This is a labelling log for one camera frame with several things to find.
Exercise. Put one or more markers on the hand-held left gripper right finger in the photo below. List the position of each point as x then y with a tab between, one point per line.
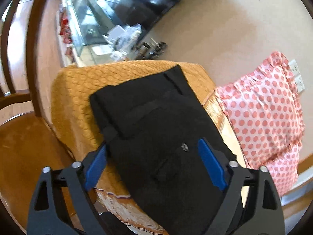
212	164

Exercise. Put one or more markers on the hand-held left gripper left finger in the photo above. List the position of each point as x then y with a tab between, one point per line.
94	167

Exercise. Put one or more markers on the black pants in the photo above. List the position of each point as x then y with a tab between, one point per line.
156	137

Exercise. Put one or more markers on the pink polka dot pillow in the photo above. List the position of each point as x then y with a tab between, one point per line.
265	117

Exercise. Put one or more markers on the orange patterned cushion cover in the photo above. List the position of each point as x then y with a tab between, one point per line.
80	98

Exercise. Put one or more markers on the wooden chair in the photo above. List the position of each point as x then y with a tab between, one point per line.
22	117

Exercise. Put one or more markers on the dark metal cups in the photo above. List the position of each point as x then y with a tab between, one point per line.
153	48

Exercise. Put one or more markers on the clear plastic bottle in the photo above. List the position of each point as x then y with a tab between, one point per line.
134	34

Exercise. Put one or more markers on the glass display cabinet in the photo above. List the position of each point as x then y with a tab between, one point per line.
85	22

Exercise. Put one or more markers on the white wall socket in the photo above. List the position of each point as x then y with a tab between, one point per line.
297	73

